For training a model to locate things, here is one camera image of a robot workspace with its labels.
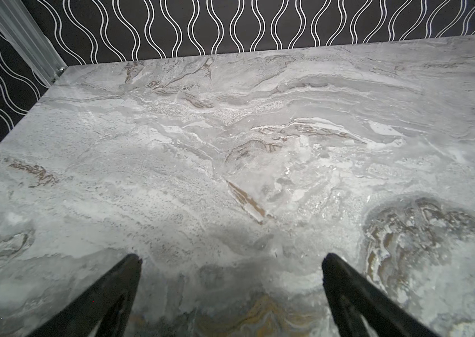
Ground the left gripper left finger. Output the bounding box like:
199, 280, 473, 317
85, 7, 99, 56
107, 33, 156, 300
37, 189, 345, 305
30, 254, 142, 336

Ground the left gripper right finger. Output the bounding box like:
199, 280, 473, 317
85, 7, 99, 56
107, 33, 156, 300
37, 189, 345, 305
322, 253, 437, 336

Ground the left corner aluminium post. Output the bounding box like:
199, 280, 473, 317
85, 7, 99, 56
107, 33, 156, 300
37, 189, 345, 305
0, 1, 67, 87

